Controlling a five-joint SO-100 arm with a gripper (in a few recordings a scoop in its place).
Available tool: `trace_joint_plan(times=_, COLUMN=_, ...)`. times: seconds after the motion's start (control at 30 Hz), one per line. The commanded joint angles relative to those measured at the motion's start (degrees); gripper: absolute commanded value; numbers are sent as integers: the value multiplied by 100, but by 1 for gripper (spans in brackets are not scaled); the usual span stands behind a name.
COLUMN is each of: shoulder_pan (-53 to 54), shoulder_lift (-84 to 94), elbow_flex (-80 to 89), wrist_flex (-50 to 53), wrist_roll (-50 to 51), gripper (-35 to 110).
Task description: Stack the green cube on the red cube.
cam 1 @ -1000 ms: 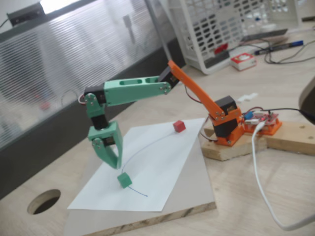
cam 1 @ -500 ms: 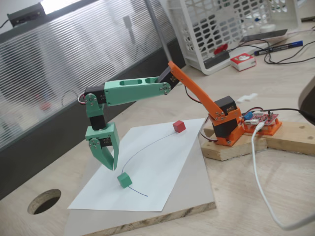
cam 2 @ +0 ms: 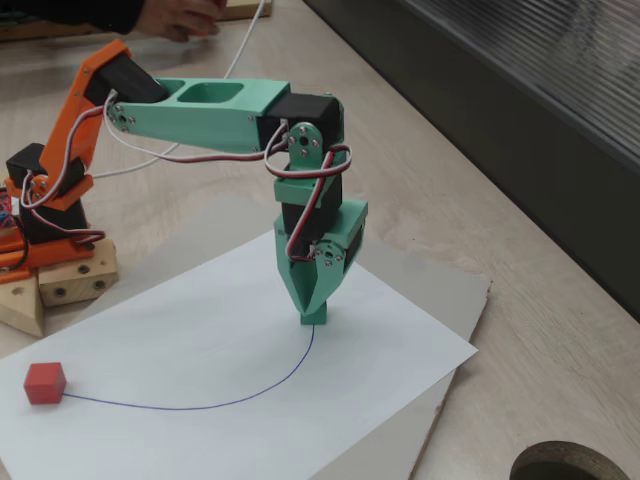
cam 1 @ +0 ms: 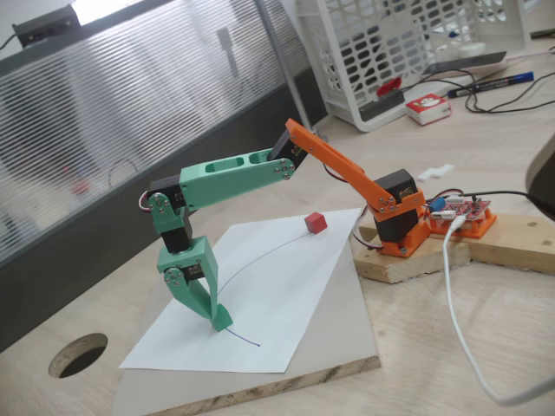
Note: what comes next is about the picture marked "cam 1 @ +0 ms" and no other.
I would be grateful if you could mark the white plastic piece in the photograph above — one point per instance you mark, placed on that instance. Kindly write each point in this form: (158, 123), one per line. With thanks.
(429, 174)

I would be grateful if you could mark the red controller circuit board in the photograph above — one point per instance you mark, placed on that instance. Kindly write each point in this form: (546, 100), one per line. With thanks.
(470, 208)

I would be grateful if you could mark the red and white small box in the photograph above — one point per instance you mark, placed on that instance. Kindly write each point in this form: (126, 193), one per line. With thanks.
(427, 113)

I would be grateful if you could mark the blue marker pen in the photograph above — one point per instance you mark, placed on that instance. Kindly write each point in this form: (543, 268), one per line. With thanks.
(490, 85)

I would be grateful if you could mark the grey chipboard panel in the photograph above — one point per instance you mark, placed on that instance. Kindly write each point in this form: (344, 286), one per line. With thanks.
(347, 325)

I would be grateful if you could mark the light wooden base block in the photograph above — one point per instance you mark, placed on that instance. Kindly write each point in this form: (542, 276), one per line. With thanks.
(416, 266)

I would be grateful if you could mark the ribbed glass desk partition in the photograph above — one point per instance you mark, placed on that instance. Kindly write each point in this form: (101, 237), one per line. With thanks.
(130, 130)

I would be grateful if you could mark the white paper sheet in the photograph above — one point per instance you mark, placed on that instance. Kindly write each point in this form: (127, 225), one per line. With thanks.
(269, 303)

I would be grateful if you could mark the small red object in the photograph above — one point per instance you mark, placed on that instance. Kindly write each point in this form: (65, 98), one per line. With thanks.
(388, 86)

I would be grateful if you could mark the dark grey rounded object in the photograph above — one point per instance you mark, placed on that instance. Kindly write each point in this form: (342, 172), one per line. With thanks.
(544, 173)

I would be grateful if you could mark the dark grey flat tablet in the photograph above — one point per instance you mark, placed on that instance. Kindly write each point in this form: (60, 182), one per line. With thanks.
(468, 63)

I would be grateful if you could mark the white plastic lattice crate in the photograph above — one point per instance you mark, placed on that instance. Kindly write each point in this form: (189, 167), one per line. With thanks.
(521, 26)

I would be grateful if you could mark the black rectangular box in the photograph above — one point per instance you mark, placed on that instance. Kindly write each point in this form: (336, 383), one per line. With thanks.
(381, 106)

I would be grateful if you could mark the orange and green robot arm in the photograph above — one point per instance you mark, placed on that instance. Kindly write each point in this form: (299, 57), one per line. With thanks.
(230, 177)

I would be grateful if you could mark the long wooden base plank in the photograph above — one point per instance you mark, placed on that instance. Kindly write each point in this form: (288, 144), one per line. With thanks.
(520, 242)

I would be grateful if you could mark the red cube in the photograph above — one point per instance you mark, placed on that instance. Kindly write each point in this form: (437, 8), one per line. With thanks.
(315, 224)

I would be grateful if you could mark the black box device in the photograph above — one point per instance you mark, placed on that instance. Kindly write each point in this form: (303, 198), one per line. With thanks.
(47, 26)

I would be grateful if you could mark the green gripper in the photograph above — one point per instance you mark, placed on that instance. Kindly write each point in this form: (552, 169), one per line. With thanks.
(200, 256)

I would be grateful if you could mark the orange circuit board mount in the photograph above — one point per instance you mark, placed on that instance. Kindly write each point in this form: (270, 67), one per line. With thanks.
(481, 227)

